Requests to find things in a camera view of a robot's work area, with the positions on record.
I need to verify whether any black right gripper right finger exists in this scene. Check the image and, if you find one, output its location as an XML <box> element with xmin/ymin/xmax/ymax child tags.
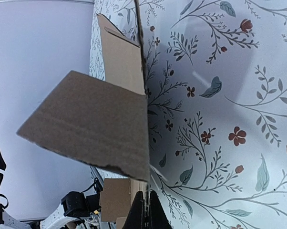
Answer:
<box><xmin>148</xmin><ymin>191</ymin><xmax>172</xmax><ymax>229</ymax></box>

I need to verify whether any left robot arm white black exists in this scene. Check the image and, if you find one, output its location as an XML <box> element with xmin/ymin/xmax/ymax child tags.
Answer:
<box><xmin>0</xmin><ymin>152</ymin><xmax>104</xmax><ymax>229</ymax></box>

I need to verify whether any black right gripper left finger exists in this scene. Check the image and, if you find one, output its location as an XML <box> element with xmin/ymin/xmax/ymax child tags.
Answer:
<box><xmin>123</xmin><ymin>191</ymin><xmax>145</xmax><ymax>229</ymax></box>

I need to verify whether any floral patterned table mat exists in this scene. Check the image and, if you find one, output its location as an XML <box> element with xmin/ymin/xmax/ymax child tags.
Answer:
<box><xmin>89</xmin><ymin>0</ymin><xmax>287</xmax><ymax>229</ymax></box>

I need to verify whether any brown cardboard box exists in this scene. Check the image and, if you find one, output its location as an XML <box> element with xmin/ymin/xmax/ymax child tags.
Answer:
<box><xmin>17</xmin><ymin>13</ymin><xmax>149</xmax><ymax>222</ymax></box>

